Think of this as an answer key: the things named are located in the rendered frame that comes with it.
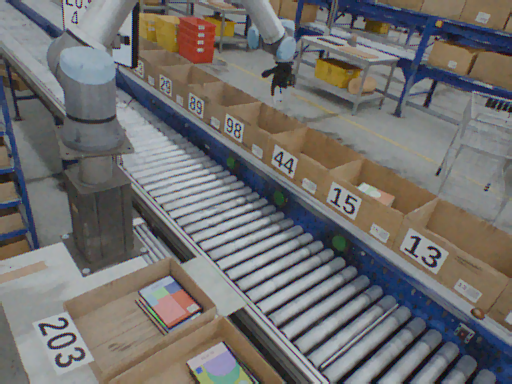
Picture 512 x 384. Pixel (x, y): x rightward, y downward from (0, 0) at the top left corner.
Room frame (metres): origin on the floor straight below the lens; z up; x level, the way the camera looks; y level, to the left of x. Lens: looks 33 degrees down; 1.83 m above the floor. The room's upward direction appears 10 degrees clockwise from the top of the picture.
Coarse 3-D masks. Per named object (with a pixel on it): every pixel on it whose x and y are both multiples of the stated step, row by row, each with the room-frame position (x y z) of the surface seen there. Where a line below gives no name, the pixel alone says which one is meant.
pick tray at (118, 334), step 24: (168, 264) 1.00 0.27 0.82; (96, 288) 0.81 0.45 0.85; (120, 288) 0.87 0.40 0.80; (192, 288) 0.91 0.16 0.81; (72, 312) 0.75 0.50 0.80; (96, 312) 0.79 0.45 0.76; (120, 312) 0.81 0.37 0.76; (96, 336) 0.70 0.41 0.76; (120, 336) 0.72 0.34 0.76; (144, 336) 0.73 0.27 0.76; (168, 336) 0.69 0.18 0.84; (96, 360) 0.63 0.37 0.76; (120, 360) 0.59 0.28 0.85
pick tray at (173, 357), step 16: (224, 320) 0.78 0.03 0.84; (192, 336) 0.71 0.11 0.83; (208, 336) 0.75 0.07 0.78; (224, 336) 0.77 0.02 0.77; (240, 336) 0.73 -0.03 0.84; (160, 352) 0.63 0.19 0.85; (176, 352) 0.67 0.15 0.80; (192, 352) 0.71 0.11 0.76; (240, 352) 0.72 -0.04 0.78; (256, 352) 0.68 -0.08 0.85; (144, 368) 0.59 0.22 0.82; (160, 368) 0.63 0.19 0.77; (176, 368) 0.65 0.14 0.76; (256, 368) 0.67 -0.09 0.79; (272, 368) 0.64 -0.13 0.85
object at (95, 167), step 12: (60, 132) 1.11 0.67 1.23; (60, 144) 1.03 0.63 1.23; (72, 156) 0.98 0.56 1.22; (84, 156) 1.00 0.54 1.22; (96, 156) 1.02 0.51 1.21; (108, 156) 1.10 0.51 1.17; (84, 168) 1.06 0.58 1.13; (96, 168) 1.07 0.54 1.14; (108, 168) 1.10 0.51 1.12; (84, 180) 1.06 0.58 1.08; (96, 180) 1.07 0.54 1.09
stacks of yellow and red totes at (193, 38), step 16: (144, 16) 8.16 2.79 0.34; (160, 16) 7.55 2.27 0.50; (144, 32) 7.66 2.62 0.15; (160, 32) 7.32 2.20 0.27; (176, 32) 7.10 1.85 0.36; (192, 32) 6.65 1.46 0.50; (208, 32) 6.77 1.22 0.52; (176, 48) 7.14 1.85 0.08; (192, 48) 6.62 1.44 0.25; (208, 48) 6.76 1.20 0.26
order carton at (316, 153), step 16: (304, 128) 1.96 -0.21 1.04; (272, 144) 1.75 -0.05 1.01; (288, 144) 1.88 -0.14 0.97; (304, 144) 1.97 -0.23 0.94; (320, 144) 1.90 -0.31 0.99; (336, 144) 1.83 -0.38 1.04; (304, 160) 1.59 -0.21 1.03; (320, 160) 1.88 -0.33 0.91; (336, 160) 1.81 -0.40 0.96; (352, 160) 1.75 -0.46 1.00; (288, 176) 1.65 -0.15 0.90; (304, 176) 1.58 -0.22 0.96; (320, 176) 1.52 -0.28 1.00; (320, 192) 1.50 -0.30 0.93
